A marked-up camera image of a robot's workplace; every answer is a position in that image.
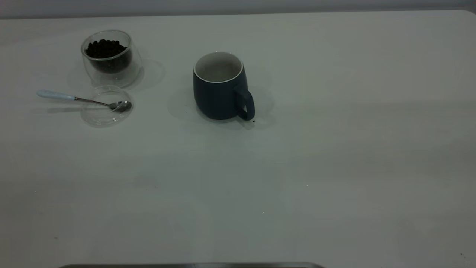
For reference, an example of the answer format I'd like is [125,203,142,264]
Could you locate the metal spoon with pale handle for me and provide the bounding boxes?
[36,90,132,113]

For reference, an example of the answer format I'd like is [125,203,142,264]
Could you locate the clear glass saucer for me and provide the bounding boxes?
[81,85,133,128]

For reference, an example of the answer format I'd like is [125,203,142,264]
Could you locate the dark blue-grey ceramic mug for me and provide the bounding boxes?
[193,51,255,121]

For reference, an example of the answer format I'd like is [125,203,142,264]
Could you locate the dark coffee beans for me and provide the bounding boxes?
[86,39,132,73]

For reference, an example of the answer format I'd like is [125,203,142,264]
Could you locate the double-wall clear glass cup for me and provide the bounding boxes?
[81,29,142,88]

